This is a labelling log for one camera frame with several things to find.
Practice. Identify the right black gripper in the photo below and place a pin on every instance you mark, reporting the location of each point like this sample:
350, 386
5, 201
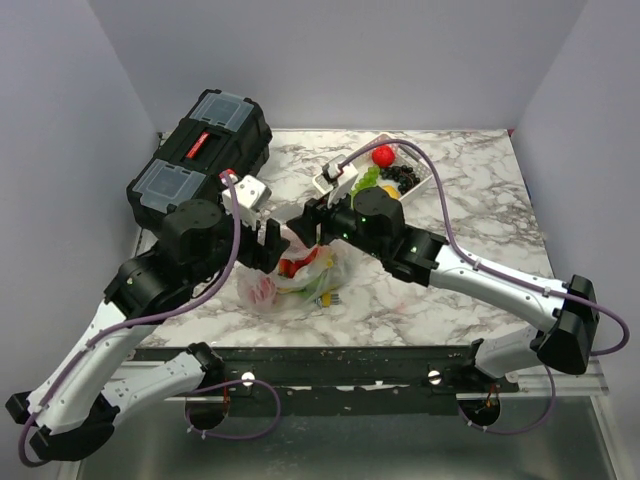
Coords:
315, 213

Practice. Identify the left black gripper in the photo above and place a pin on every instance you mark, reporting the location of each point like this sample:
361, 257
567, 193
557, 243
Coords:
265, 255

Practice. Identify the clear plastic bag of fruits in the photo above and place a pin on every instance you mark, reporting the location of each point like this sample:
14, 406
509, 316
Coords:
303, 274

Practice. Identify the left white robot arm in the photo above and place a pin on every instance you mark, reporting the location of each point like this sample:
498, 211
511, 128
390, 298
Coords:
77, 409

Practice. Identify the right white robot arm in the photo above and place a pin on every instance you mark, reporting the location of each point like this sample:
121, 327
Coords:
561, 323

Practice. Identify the green fake grape bunch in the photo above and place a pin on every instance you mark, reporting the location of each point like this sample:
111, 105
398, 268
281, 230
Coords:
368, 179

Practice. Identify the red fake apple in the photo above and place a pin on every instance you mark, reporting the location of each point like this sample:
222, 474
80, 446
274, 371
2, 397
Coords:
383, 156

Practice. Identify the dark purple fake grapes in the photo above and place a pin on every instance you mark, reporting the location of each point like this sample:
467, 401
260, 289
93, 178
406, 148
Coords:
403, 176

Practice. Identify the yellow hex key set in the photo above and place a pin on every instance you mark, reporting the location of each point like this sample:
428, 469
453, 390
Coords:
328, 299

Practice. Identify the white perforated plastic basket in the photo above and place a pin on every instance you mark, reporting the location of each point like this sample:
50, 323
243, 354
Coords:
404, 156

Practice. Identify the black plastic toolbox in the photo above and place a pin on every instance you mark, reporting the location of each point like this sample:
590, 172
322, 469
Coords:
222, 132

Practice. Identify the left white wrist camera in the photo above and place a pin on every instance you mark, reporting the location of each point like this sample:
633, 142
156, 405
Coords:
251, 195

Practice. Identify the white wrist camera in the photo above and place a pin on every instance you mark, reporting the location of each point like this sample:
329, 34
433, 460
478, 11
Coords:
339, 177
251, 195

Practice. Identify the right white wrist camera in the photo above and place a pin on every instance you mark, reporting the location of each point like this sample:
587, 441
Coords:
339, 177

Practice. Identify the black metal mounting rail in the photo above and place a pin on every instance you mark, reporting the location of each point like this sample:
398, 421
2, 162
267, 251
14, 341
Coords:
351, 381

